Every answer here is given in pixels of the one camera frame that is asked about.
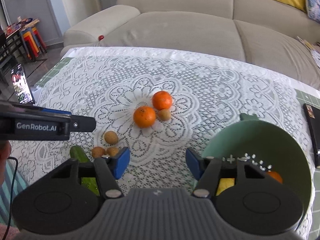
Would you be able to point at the blue patterned cushion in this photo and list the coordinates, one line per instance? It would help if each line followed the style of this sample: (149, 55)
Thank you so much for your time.
(313, 10)

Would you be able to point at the smartphone on stand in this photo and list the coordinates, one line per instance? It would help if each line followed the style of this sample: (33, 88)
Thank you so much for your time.
(20, 84)

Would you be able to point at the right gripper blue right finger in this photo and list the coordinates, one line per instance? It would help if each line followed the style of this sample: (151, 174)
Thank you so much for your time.
(209, 170)

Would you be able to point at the yellow apple in bowl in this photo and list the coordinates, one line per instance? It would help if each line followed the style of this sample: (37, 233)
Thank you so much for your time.
(224, 184)

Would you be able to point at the orange mandarin back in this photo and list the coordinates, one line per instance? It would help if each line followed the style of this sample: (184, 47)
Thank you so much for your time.
(162, 100)

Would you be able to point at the orange fruit in bowl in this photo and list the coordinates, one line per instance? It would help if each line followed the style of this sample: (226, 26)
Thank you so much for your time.
(275, 175)

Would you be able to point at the beige sofa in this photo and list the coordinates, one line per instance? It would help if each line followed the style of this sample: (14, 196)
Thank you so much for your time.
(260, 32)

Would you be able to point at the green plastic colander bowl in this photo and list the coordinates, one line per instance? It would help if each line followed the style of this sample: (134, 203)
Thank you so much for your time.
(272, 146)

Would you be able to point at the papers on sofa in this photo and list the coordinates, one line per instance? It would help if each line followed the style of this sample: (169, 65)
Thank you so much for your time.
(312, 49)

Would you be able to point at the stacked colourful stools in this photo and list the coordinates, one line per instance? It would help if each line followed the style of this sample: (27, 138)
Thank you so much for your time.
(33, 43)

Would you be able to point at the dark side table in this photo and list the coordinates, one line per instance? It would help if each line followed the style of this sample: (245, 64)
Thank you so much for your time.
(12, 48)

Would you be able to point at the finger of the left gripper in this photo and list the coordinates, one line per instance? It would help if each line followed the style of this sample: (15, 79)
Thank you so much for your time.
(82, 123)
(55, 111)

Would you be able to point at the orange mandarin front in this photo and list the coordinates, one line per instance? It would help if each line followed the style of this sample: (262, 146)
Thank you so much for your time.
(144, 117)

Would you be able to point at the black notebook on table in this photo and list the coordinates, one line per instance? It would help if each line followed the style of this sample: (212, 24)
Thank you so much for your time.
(313, 120)

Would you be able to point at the orange mandarin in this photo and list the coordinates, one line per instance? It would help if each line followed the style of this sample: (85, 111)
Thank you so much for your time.
(144, 117)
(162, 100)

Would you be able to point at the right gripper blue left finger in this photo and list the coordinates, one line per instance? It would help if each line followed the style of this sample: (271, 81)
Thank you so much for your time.
(94, 179)

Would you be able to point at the operator hand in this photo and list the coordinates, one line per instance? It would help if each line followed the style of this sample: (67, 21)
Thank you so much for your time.
(5, 151)

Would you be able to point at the white lace tablecloth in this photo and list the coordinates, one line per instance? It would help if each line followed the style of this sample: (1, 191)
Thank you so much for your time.
(208, 94)

